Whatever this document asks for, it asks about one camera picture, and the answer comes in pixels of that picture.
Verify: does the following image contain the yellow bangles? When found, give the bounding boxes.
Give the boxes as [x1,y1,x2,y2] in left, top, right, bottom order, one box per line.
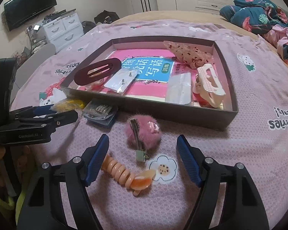
[51,99,87,113]

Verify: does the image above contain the clear box of hairpins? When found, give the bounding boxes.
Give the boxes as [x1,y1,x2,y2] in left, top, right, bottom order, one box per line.
[82,100,118,128]

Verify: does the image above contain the maroon oval hair clip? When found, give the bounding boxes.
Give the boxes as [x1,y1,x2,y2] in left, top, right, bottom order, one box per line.
[74,58,122,86]

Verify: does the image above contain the white earring card packet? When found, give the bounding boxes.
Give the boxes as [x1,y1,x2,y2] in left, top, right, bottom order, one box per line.
[104,68,139,94]

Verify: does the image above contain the pink fluffy pompom clip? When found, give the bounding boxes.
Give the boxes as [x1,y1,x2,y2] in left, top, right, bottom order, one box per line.
[125,114,162,163]

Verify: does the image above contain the orange spiral hair tie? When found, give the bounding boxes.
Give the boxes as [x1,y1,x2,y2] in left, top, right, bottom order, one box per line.
[101,154,157,197]

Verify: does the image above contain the cream hair claw clip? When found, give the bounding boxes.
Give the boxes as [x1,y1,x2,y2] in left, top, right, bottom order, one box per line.
[192,63,226,108]

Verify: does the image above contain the clear plastic jewelry packet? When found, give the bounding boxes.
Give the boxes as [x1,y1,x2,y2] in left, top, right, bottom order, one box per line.
[165,72,191,105]

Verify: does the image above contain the sheer floral bow hair tie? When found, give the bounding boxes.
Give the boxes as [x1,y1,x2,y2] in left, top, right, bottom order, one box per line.
[163,40,213,69]

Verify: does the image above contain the green garment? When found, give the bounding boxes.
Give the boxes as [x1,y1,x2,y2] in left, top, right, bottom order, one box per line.
[0,189,27,224]

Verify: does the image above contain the grey bed footboard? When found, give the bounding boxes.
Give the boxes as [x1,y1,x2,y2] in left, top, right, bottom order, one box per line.
[11,44,56,102]

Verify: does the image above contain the pink printed blanket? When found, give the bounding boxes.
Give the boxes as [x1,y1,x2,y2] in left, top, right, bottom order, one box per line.
[12,20,288,229]

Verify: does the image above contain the white drawer cabinet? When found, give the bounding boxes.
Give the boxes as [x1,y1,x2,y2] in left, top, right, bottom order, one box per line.
[38,11,84,53]

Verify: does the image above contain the pink book in box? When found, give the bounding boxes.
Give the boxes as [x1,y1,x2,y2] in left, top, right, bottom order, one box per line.
[86,49,198,101]

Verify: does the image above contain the black bag on floor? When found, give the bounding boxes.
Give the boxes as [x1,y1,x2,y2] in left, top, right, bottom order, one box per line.
[82,10,119,34]

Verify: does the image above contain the dark shallow cardboard box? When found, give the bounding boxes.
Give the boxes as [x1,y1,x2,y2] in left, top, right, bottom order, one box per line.
[61,36,238,130]

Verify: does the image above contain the pink floral clothing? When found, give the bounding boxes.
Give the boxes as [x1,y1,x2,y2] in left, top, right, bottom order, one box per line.
[263,24,288,65]

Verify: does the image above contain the teal floral quilt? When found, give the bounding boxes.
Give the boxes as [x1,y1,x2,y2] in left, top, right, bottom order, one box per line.
[219,0,288,35]

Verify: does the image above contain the wall mounted black television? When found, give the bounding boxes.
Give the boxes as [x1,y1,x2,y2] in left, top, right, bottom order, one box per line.
[4,0,57,31]

